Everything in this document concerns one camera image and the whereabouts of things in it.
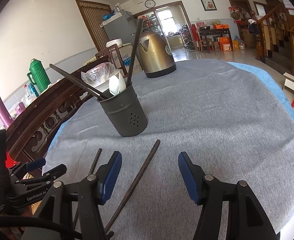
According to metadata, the dark chopstick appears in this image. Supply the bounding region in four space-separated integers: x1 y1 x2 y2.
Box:
49 63 106 101
72 147 103 230
86 87 108 101
126 18 143 87

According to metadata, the dark metal utensil holder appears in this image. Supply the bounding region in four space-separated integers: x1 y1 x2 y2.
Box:
97 83 148 137

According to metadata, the white plastic spoon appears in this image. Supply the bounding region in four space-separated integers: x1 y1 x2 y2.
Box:
109 75 119 96

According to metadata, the red gift bag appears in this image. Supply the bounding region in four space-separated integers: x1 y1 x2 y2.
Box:
5 151 18 168

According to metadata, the dark carved wooden sideboard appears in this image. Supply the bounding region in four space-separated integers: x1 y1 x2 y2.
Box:
4 56 113 178

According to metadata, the grey tablecloth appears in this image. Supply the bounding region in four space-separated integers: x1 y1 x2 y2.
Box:
53 59 294 239

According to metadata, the purple thermos bottle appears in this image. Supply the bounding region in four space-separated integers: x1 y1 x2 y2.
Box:
0 97 14 128

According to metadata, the small purple cup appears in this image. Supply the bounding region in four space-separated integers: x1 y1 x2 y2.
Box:
15 102 26 115

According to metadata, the white bowl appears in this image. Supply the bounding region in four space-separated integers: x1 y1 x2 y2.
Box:
94 71 119 92

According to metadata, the plastic water bottle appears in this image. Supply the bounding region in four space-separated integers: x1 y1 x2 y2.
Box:
24 84 36 103

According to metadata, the green thermos jug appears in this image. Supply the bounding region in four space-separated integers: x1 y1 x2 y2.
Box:
27 59 51 93

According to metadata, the blue under tablecloth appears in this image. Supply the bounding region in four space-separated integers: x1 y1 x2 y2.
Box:
228 62 294 121

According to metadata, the wooden chair behind sideboard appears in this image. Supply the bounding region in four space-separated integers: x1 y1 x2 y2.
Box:
95 44 128 77

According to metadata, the bronze electric kettle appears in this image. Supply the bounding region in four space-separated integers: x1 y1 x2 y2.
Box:
138 31 176 78

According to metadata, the white chest freezer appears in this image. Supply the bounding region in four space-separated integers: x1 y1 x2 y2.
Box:
87 42 147 75

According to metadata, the white step stool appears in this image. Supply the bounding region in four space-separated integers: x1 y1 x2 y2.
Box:
282 72 294 91

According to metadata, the dark wooden side table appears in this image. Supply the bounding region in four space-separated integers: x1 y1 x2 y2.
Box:
198 28 234 51

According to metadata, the grey refrigerator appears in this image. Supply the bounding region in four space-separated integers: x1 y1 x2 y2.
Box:
101 10 137 44

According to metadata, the wooden stair railing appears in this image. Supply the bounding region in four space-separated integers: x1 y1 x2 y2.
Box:
256 0 289 61

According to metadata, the framed flower picture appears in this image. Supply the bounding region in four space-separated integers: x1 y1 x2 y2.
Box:
200 0 217 11

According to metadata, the round wall clock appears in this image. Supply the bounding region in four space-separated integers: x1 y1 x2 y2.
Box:
144 0 155 9

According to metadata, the wall calendar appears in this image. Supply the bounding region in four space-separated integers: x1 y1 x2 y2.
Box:
282 0 294 16

